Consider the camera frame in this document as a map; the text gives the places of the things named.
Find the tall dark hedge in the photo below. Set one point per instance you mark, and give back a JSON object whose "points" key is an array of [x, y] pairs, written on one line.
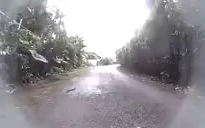
{"points": [[163, 50]]}

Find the distant trees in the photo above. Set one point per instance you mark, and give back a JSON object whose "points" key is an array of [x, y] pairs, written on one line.
{"points": [[105, 61]]}

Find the leafy bushes and trees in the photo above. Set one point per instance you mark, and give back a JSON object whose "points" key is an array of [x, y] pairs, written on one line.
{"points": [[33, 43]]}

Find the wet grey asphalt road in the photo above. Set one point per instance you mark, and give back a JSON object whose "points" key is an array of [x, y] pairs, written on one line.
{"points": [[103, 103]]}

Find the grass and dirt verge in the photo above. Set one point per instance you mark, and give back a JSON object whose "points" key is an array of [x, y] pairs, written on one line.
{"points": [[56, 77]]}

